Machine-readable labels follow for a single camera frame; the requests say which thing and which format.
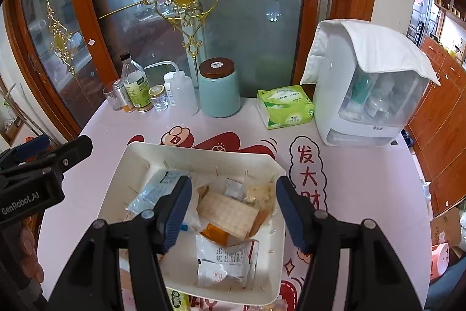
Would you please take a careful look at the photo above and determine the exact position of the small white pill bottle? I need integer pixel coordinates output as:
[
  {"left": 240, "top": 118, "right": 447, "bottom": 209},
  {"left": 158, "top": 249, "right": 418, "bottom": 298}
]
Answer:
[{"left": 163, "top": 72, "right": 177, "bottom": 107}]

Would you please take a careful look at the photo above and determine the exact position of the beige wafer packet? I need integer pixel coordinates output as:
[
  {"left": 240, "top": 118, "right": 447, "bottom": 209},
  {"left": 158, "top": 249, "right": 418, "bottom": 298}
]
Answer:
[{"left": 197, "top": 191, "right": 260, "bottom": 239}]

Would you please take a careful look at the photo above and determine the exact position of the green tissue pack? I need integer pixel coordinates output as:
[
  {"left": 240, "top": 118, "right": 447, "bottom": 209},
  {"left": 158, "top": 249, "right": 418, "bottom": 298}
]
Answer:
[{"left": 257, "top": 85, "right": 315, "bottom": 130}]

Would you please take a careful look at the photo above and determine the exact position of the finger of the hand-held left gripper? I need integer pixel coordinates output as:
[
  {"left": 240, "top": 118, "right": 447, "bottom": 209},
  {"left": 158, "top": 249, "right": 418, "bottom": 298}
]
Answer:
[
  {"left": 9, "top": 134, "right": 50, "bottom": 163},
  {"left": 47, "top": 135, "right": 93, "bottom": 174}
]

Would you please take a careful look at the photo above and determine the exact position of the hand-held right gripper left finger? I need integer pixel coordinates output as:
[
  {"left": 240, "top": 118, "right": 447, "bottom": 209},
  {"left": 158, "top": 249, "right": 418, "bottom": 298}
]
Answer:
[{"left": 47, "top": 175, "right": 193, "bottom": 311}]

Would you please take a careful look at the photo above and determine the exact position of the person's left hand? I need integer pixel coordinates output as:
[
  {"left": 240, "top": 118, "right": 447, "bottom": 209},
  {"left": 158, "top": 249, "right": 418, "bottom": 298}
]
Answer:
[{"left": 16, "top": 216, "right": 46, "bottom": 283}]

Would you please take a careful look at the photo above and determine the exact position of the wooden cabinet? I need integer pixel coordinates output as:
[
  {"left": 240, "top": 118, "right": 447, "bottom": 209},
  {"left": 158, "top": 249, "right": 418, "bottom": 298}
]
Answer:
[{"left": 406, "top": 0, "right": 466, "bottom": 220}]

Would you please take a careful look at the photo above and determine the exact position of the dark entry door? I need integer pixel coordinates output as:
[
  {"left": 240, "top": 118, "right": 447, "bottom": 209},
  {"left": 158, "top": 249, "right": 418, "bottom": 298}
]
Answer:
[{"left": 408, "top": 0, "right": 435, "bottom": 45}]

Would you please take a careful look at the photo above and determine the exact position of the clear drinking glass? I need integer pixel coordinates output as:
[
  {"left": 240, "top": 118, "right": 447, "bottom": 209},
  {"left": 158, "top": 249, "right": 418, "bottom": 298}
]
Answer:
[{"left": 103, "top": 83, "right": 124, "bottom": 111}]

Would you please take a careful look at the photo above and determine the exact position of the pink plastic stool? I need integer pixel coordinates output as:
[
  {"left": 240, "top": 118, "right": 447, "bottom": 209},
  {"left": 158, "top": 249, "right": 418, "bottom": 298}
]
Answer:
[{"left": 430, "top": 243, "right": 450, "bottom": 282}]

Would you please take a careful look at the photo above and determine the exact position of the small green snack packet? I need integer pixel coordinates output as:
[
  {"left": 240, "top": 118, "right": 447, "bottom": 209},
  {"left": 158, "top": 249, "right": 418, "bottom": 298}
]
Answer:
[{"left": 169, "top": 291, "right": 192, "bottom": 311}]

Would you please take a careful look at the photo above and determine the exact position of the white countertop appliance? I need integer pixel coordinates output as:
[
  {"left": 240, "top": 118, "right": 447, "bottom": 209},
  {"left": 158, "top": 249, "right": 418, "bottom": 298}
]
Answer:
[{"left": 313, "top": 38, "right": 430, "bottom": 148}]

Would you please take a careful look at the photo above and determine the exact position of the light blue snack packet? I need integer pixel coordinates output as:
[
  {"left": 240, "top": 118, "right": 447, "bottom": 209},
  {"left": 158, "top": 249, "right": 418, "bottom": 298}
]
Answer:
[{"left": 126, "top": 168, "right": 183, "bottom": 220}]

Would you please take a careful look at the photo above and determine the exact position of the wooden picture frame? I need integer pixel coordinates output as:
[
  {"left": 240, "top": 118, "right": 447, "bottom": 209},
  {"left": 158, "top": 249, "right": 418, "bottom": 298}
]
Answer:
[{"left": 0, "top": 78, "right": 22, "bottom": 144}]

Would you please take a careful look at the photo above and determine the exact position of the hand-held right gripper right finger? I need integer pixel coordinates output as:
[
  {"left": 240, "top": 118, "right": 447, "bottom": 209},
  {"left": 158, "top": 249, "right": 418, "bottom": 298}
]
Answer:
[{"left": 276, "top": 176, "right": 412, "bottom": 311}]

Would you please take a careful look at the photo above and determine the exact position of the green canister with brown lid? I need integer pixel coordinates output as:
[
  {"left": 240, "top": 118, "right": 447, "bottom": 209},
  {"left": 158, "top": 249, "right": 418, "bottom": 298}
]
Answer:
[{"left": 199, "top": 57, "right": 241, "bottom": 118}]

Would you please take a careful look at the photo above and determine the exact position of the orange snack packet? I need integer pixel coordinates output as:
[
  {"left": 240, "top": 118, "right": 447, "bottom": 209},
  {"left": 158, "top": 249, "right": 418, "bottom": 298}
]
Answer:
[{"left": 200, "top": 223, "right": 232, "bottom": 246}]

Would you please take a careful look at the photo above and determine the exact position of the cardboard box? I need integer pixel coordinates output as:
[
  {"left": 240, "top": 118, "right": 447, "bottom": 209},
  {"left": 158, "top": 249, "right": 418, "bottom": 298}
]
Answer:
[{"left": 430, "top": 207, "right": 463, "bottom": 249}]

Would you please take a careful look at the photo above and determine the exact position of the glass bottle with green label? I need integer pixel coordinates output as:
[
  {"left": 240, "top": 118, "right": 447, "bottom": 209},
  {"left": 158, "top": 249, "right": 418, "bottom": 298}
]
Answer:
[{"left": 120, "top": 52, "right": 154, "bottom": 113}]

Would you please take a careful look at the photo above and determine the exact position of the white plastic storage bin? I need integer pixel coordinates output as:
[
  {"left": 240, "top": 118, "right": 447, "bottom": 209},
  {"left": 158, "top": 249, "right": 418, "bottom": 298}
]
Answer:
[{"left": 96, "top": 141, "right": 287, "bottom": 305}]

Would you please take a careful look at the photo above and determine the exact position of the white snack packet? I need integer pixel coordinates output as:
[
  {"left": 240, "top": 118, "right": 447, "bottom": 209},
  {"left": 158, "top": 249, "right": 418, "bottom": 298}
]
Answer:
[{"left": 195, "top": 234, "right": 260, "bottom": 288}]

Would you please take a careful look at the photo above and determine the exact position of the small glass jar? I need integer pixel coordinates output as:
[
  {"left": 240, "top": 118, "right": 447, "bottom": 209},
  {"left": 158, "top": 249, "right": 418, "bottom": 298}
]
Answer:
[{"left": 148, "top": 86, "right": 167, "bottom": 112}]

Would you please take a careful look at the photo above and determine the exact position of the glass sliding door gold ornament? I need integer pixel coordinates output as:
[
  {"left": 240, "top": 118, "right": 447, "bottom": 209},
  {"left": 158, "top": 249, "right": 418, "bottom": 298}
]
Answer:
[
  {"left": 84, "top": 0, "right": 306, "bottom": 96},
  {"left": 3, "top": 0, "right": 110, "bottom": 137}
]

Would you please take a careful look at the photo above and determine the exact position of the white squeeze bottle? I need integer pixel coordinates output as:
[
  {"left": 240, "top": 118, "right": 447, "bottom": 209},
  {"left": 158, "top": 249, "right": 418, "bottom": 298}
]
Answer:
[{"left": 144, "top": 61, "right": 199, "bottom": 115}]

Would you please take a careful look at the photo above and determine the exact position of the blue chair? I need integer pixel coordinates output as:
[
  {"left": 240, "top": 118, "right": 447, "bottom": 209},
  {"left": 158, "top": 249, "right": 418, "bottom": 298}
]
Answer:
[{"left": 426, "top": 256, "right": 466, "bottom": 311}]

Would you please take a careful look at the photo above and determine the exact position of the metal can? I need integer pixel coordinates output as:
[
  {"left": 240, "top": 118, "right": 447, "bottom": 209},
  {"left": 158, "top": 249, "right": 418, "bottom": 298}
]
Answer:
[{"left": 112, "top": 80, "right": 133, "bottom": 113}]

